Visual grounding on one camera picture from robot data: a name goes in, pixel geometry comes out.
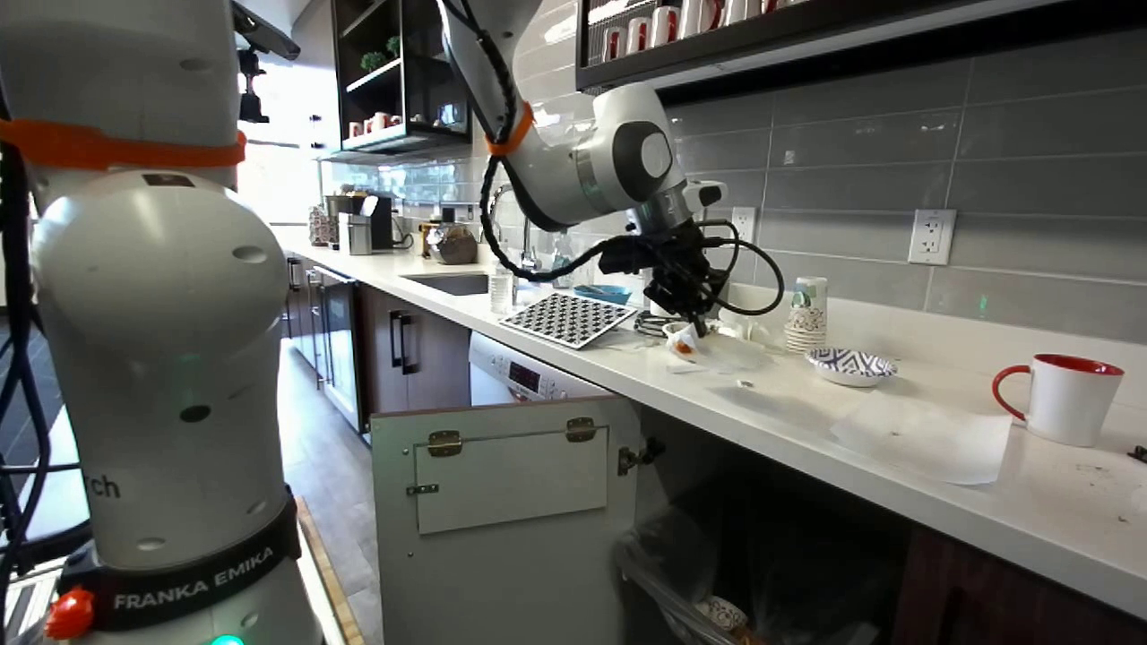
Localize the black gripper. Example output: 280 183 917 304
595 223 724 329

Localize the stained white paper napkin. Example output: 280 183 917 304
661 318 715 367

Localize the clear plastic bin liner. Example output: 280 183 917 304
613 498 909 645

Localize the grey trash bin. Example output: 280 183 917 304
608 470 917 645

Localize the blue bowl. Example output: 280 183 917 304
571 280 637 309

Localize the black white checkerboard board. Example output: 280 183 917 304
497 287 645 355

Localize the white green small container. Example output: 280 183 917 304
784 271 835 355

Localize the black door latch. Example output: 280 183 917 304
613 434 667 482

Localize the stainless steel dishwasher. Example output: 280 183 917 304
466 329 608 411

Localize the small patterned dish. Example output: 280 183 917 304
804 343 903 393

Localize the steel sink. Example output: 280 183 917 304
402 269 496 301

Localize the glass coffee pot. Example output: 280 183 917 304
416 208 485 269

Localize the wooden cabinet front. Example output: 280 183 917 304
888 524 1147 645
356 285 472 421

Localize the printed white wrapper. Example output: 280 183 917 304
696 590 761 637

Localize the black coffee machine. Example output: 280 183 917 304
356 189 402 252

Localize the open cabinet door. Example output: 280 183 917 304
366 393 652 645

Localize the metal canister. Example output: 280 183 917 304
338 212 377 260

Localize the dark undercounter appliance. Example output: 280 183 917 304
283 263 366 434

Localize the white mug red inside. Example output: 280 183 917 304
986 348 1128 453

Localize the orange round button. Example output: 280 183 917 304
44 581 102 645

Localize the white wall outlet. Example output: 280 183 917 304
903 206 962 269
724 201 761 245

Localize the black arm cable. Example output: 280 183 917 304
472 0 788 324

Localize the orange cable strap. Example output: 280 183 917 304
485 98 543 162
0 116 250 176

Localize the dark cabinet handle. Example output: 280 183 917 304
386 309 422 380

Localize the dark long wall shelf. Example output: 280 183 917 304
574 0 1147 105

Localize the black wall shelf unit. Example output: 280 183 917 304
330 0 478 158

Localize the black cable bundle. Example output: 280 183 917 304
0 139 59 601

